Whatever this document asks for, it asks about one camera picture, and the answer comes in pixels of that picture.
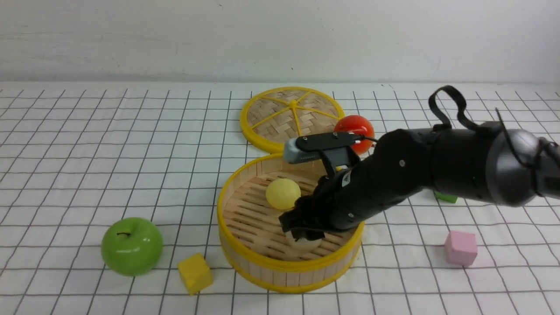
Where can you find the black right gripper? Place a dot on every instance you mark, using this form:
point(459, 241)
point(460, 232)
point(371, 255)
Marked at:
point(371, 187)

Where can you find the yellow bun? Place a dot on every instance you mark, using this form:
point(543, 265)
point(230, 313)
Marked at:
point(282, 193)

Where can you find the beige bun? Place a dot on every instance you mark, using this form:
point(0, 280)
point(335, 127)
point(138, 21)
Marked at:
point(302, 244)

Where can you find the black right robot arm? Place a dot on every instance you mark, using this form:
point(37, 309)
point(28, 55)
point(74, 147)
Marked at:
point(485, 162)

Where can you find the bamboo steamer tray yellow rim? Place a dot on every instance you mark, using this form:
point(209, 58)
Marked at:
point(254, 243)

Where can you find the woven bamboo steamer lid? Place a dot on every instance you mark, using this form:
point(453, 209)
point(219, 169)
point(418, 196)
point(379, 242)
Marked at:
point(269, 119)

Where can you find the red tomato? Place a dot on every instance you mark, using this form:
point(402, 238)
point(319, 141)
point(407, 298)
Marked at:
point(358, 125)

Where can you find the yellow cube block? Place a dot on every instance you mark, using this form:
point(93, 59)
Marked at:
point(195, 273)

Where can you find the green cube block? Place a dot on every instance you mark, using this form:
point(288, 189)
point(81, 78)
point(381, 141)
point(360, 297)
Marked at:
point(445, 198)

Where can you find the pink cube block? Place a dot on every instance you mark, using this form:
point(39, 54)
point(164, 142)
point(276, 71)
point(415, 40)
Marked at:
point(460, 248)

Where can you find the green apple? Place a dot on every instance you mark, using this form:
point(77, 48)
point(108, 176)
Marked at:
point(132, 246)

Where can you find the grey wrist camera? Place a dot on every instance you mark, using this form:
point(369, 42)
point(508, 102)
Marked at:
point(334, 150)

